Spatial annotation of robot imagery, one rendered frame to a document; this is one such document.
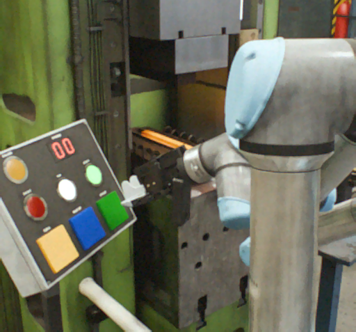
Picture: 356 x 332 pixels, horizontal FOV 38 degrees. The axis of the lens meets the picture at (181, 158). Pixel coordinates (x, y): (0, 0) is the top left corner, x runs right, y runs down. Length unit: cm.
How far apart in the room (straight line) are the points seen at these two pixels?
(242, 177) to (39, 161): 43
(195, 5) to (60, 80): 42
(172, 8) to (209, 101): 56
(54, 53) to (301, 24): 839
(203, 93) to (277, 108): 133
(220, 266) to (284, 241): 109
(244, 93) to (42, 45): 91
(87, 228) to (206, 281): 65
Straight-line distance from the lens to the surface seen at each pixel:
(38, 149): 114
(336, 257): 175
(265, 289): 67
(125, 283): 177
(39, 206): 109
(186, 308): 170
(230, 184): 96
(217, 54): 155
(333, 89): 60
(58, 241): 109
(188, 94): 198
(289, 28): 946
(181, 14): 144
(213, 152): 101
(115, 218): 122
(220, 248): 169
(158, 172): 109
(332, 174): 84
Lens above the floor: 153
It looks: 20 degrees down
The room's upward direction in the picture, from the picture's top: straight up
